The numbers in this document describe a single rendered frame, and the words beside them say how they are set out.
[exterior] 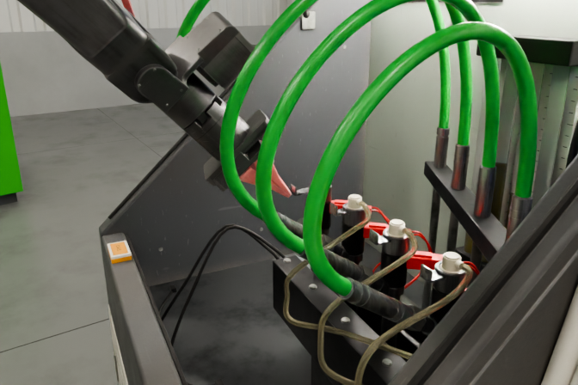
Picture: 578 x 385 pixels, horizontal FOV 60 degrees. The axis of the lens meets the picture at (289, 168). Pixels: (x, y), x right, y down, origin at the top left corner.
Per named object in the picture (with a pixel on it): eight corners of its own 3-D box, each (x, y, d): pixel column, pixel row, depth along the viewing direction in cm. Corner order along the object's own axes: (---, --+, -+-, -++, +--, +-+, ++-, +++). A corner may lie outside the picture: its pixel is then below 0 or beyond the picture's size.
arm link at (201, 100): (145, 90, 60) (141, 98, 55) (186, 48, 59) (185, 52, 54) (189, 129, 62) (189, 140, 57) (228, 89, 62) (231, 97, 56)
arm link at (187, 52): (100, 44, 53) (129, 87, 49) (174, -35, 52) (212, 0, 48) (171, 97, 63) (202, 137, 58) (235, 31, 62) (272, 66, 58)
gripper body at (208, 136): (278, 129, 58) (231, 84, 56) (217, 191, 59) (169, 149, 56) (269, 118, 64) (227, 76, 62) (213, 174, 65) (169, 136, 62)
